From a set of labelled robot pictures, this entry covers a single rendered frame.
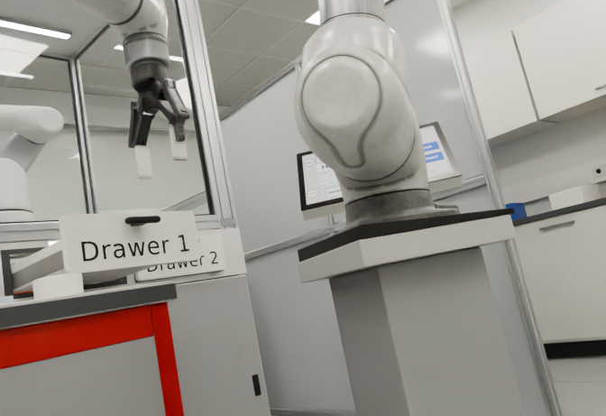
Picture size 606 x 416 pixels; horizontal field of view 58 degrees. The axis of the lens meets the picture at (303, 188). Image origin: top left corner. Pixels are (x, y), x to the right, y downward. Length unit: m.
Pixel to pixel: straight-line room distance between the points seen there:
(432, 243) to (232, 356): 0.95
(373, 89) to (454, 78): 1.88
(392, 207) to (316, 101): 0.27
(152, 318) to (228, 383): 0.83
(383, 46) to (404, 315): 0.40
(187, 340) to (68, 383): 0.82
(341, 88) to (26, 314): 0.48
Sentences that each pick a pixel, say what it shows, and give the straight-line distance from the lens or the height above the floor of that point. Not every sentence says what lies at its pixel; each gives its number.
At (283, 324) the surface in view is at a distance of 3.50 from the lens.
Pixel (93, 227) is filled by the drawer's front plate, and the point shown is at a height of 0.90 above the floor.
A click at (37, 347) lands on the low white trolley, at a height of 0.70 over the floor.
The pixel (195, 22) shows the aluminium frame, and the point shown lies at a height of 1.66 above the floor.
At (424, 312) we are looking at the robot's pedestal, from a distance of 0.88.
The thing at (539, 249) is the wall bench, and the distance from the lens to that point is 3.79.
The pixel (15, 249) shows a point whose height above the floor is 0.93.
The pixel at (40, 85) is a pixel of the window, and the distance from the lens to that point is 1.59.
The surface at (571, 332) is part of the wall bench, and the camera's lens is 3.81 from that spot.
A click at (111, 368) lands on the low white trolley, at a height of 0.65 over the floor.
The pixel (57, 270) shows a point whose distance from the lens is 1.17.
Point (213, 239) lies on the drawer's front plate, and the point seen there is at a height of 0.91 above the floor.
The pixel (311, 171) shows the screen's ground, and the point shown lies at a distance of 1.89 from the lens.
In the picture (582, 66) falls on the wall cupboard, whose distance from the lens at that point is 4.09.
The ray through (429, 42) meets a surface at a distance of 2.68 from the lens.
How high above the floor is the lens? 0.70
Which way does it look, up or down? 11 degrees up
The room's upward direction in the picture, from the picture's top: 12 degrees counter-clockwise
